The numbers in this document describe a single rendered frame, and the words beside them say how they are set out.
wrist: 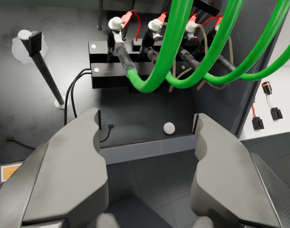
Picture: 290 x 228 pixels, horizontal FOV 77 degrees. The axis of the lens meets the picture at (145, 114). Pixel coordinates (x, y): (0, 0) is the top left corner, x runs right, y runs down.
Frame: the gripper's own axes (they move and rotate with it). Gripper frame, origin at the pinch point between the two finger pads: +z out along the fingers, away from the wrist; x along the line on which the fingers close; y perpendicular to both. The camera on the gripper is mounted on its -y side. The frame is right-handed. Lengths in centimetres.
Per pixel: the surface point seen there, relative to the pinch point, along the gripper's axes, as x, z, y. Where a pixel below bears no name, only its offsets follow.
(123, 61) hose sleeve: -3.3, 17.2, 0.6
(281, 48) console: 40, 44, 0
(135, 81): -1.3, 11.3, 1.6
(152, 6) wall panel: 2, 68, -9
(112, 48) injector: -7.0, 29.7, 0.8
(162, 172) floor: 21, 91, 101
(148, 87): 0.3, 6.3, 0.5
